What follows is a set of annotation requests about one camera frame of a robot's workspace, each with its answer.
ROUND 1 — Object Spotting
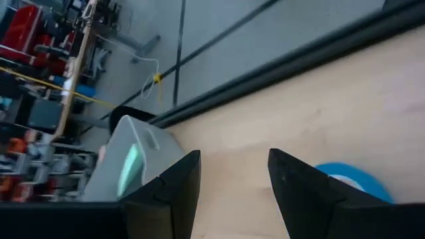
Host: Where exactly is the black screen on desk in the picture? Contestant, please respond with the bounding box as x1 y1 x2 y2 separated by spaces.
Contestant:
26 98 64 130

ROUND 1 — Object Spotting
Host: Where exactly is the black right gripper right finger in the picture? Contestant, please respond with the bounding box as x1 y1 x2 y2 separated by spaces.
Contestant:
266 148 394 239

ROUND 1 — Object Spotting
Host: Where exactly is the grey plastic bin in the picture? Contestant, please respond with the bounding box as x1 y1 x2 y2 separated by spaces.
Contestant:
81 114 186 203

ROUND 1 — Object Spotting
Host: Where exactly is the light blue tape roll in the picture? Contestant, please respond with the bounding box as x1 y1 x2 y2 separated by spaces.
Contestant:
313 161 395 204

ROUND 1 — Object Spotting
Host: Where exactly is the yellow floor cable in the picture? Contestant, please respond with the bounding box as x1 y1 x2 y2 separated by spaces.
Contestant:
0 65 165 112

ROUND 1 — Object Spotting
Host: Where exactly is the parts rack with bins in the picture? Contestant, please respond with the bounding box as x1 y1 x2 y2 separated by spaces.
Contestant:
0 132 100 203

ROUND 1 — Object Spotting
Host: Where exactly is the wooden top office desk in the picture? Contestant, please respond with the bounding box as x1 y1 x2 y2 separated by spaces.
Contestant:
49 0 99 143

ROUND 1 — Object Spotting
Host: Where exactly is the black table frame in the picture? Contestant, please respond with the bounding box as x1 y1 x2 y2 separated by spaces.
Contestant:
145 0 425 129

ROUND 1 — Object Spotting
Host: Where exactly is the shelf with red bins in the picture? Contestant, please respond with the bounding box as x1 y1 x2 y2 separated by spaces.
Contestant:
0 5 79 77

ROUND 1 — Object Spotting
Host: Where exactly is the white floor cable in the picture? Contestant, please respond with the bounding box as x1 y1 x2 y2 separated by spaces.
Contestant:
98 33 161 100

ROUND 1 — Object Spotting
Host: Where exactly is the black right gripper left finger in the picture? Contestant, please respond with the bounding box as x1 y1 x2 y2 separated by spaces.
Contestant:
120 149 203 239

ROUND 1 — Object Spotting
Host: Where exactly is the mint green stapler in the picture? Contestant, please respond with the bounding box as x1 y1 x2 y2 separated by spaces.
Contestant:
116 142 144 199

